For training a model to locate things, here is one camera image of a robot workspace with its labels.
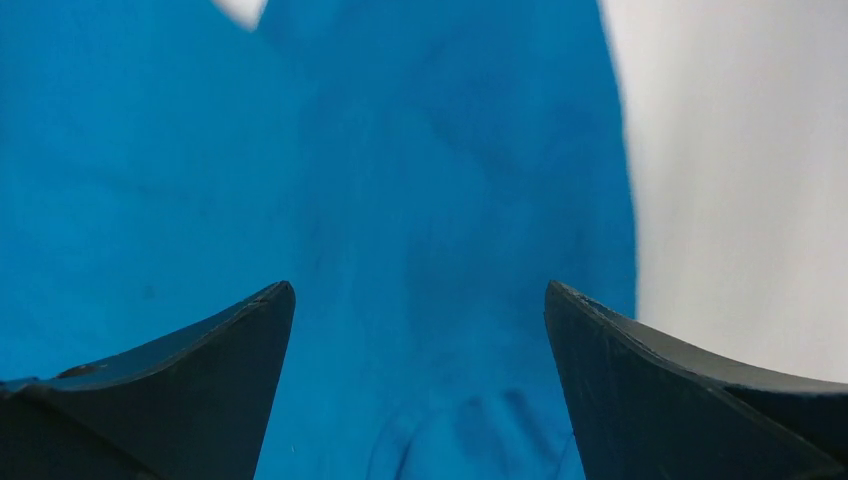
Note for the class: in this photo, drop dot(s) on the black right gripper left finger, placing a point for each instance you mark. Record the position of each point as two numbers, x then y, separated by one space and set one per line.
192 404

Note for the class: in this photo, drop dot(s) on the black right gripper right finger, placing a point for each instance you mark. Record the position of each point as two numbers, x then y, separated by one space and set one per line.
647 405

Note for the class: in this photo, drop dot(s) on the bright blue t shirt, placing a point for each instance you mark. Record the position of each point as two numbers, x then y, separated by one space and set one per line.
419 171

